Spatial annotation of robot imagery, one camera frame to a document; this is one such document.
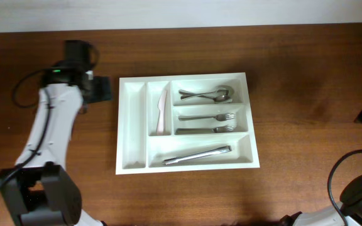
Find white plastic knife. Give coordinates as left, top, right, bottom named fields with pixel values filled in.
left=156, top=90, right=167, bottom=136

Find metal tongs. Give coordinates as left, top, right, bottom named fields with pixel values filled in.
left=162, top=146, right=232, bottom=165

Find metal fork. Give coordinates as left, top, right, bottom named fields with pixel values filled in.
left=175, top=126, right=236, bottom=135
left=178, top=113, right=236, bottom=122

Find metal tablespoon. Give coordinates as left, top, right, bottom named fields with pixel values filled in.
left=178, top=90, right=233, bottom=104
left=178, top=85, right=235, bottom=100

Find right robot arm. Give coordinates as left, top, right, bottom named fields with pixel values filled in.
left=276, top=149, right=362, bottom=226

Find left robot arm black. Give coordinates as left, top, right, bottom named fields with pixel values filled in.
left=0, top=40, right=111, bottom=225

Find white plastic cutlery tray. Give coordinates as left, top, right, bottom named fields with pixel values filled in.
left=116, top=72, right=260, bottom=175

